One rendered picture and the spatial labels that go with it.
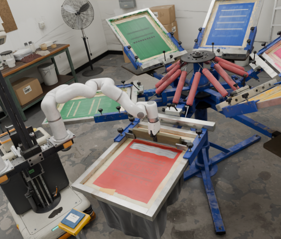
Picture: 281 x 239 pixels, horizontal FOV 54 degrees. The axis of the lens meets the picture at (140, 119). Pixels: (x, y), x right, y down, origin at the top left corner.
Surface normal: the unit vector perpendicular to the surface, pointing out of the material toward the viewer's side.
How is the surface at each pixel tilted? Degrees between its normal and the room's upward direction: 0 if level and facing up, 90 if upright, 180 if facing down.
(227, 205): 0
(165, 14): 89
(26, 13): 90
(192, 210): 0
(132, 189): 0
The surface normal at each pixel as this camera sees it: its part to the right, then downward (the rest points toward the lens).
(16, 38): 0.84, 0.15
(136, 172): -0.15, -0.84
